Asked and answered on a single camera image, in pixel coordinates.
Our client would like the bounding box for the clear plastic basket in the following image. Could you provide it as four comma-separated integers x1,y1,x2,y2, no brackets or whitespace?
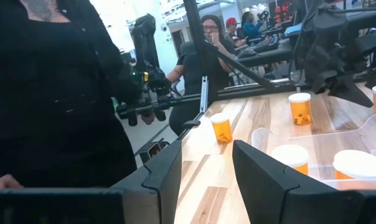
251,111,376,190

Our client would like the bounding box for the person's hand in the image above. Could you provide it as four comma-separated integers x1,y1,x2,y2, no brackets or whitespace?
140,111,157,126
0,174,24,192

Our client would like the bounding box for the silver aluminium bar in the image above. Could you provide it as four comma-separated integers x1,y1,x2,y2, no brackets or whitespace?
199,76,209,113

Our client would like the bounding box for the person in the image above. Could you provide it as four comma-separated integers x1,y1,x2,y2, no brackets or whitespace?
224,17,248,48
0,0,141,187
241,11,270,40
168,14,237,135

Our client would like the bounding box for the blue laptop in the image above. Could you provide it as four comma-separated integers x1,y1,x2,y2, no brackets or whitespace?
283,23,303,37

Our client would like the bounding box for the black aluminium table frame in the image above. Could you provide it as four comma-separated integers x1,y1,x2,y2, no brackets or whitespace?
134,0,298,166

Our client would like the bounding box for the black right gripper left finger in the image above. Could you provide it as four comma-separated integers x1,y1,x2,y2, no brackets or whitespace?
60,140,182,224

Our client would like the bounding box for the black workbench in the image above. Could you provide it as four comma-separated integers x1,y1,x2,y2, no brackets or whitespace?
237,27,296,68

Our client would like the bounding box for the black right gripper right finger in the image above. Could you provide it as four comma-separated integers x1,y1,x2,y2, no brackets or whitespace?
232,139,363,224

